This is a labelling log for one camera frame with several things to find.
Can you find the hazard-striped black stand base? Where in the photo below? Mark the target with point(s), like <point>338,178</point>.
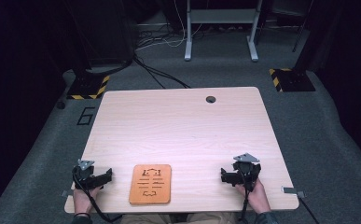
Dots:
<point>293,80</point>
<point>88,87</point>

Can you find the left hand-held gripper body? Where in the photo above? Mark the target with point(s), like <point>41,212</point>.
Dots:
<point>86,177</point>

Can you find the white metal desk frame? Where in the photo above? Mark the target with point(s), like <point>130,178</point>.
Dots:
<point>221,15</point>

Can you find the grey metal table bracket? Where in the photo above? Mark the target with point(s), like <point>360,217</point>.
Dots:
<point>291,191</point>
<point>66,193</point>

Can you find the person's left hand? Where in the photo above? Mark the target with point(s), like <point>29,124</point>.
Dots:
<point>83,200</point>

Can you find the black stand column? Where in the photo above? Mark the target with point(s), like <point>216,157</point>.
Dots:
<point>312,34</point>
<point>106,31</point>

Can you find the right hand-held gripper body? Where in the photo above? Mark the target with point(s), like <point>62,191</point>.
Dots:
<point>246,172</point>

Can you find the person's right hand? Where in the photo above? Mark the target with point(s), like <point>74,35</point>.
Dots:
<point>256,197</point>

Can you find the small dark round object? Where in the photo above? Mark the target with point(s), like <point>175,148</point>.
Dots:
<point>60,104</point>

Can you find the orange carved wooden board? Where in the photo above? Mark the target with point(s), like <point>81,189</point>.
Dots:
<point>150,184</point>

